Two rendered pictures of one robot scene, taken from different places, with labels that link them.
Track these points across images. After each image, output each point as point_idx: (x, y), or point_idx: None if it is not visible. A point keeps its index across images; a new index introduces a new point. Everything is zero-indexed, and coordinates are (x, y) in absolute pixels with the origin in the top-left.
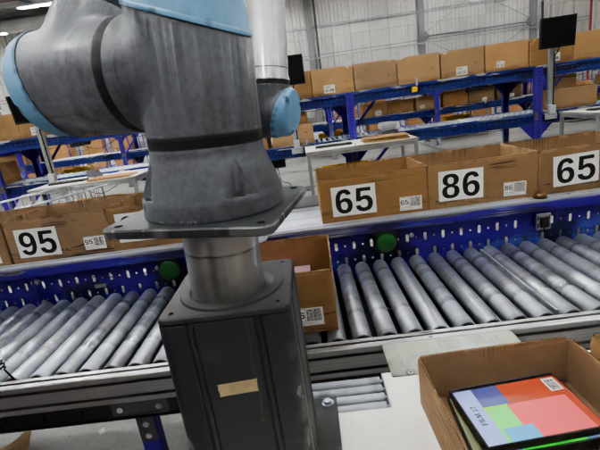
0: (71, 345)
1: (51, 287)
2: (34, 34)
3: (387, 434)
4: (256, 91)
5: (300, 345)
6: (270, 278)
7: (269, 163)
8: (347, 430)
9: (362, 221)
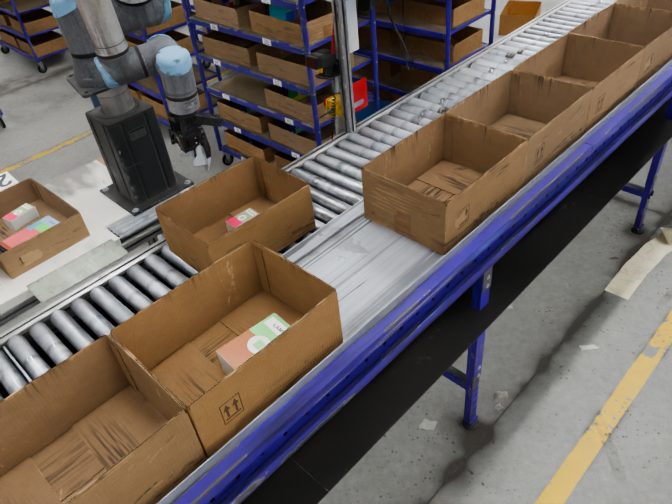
0: (353, 160)
1: None
2: None
3: (101, 217)
4: (64, 38)
5: (100, 141)
6: (104, 115)
7: (74, 67)
8: (120, 210)
9: None
